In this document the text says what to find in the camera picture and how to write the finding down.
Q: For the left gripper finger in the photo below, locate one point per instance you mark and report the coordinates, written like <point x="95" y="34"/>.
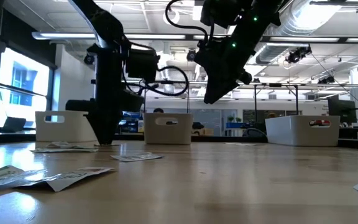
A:
<point x="96" y="124"/>
<point x="112" y="124"/>

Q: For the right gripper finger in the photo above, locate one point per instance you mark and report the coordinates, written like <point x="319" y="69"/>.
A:
<point x="217" y="87"/>

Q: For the white plastic bin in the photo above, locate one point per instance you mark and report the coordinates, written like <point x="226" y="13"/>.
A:
<point x="291" y="130"/>
<point x="57" y="130"/>
<point x="166" y="133"/>

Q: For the white barcode packet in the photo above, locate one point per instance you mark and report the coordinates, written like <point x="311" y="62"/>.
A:
<point x="84" y="147"/>
<point x="135" y="157"/>

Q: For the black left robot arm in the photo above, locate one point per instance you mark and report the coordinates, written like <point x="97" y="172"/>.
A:
<point x="107" y="77"/>

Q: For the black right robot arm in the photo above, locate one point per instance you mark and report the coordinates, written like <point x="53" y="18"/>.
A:
<point x="259" y="12"/>

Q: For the small green plant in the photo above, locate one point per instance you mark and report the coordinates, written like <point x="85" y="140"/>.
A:
<point x="238" y="119"/>
<point x="231" y="119"/>

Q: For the black bag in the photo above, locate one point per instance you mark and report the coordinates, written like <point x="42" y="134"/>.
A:
<point x="197" y="125"/>

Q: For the blue storage bin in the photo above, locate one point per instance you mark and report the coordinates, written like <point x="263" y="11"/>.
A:
<point x="238" y="125"/>

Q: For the brown cardboard boxes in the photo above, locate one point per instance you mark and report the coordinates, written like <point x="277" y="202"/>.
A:
<point x="207" y="131"/>

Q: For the person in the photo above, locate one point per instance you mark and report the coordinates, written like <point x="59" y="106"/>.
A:
<point x="158" y="110"/>
<point x="272" y="115"/>

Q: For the dark laptop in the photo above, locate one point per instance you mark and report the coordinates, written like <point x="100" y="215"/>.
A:
<point x="14" y="124"/>

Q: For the black computer monitor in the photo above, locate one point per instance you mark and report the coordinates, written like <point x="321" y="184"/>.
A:
<point x="342" y="110"/>

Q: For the black metal stand frame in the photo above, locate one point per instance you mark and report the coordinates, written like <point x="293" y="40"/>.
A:
<point x="255" y="102"/>
<point x="187" y="102"/>

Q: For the round black ceiling camera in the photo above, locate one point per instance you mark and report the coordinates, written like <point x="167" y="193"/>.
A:
<point x="191" y="55"/>

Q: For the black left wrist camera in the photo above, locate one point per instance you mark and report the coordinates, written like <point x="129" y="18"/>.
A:
<point x="141" y="65"/>

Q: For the small black ceiling camera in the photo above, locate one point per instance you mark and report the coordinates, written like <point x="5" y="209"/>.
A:
<point x="89" y="59"/>

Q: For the black ceiling camera rig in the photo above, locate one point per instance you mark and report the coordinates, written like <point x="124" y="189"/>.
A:
<point x="297" y="55"/>
<point x="326" y="80"/>

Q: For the window with dark frame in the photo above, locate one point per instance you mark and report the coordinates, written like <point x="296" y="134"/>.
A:
<point x="26" y="93"/>

